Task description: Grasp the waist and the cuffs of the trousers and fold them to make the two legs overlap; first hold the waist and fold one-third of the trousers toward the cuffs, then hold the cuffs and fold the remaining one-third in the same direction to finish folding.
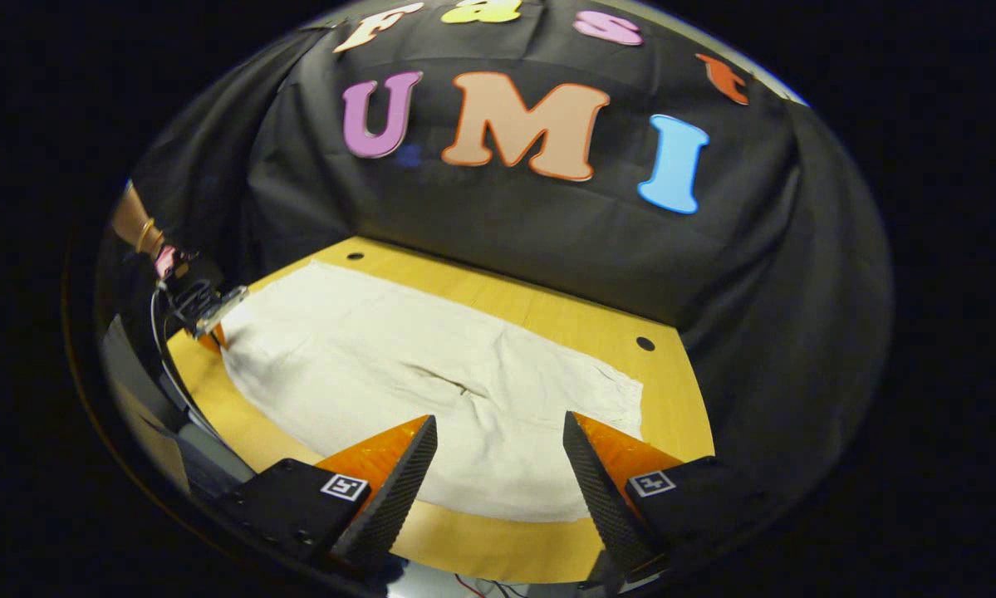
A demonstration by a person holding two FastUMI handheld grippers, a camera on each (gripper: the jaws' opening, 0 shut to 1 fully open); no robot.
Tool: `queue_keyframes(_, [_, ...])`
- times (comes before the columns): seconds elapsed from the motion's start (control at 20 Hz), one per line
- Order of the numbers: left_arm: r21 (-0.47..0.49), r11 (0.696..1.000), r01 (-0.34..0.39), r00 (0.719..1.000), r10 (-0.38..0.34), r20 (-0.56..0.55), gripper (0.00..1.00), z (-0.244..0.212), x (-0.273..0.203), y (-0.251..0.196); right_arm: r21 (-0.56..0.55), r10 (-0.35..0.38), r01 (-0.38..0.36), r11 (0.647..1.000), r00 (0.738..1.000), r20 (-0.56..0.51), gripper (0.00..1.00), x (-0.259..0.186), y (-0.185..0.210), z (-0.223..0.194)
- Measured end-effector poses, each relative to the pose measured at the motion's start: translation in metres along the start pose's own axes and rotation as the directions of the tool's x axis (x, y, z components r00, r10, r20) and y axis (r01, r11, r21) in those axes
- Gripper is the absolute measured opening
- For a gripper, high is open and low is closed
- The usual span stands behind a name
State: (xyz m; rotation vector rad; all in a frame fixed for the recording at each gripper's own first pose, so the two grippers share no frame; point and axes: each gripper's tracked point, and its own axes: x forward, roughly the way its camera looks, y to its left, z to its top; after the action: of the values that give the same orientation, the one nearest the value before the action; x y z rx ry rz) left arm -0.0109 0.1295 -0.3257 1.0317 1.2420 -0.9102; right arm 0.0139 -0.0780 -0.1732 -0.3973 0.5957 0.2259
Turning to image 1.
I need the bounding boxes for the black cable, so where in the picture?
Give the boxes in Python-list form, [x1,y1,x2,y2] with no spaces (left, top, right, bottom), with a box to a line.
[149,281,226,445]

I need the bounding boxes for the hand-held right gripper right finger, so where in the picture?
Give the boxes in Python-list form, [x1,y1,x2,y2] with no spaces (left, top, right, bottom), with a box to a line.
[562,411,785,586]

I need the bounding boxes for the black backdrop cloth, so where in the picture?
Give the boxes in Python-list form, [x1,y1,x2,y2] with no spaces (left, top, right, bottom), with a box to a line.
[95,0,893,532]

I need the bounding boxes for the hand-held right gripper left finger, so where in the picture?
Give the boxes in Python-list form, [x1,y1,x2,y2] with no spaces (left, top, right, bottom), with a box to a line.
[215,415,439,574]

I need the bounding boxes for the white jeans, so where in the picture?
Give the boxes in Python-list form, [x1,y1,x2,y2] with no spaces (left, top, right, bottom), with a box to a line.
[215,259,645,524]

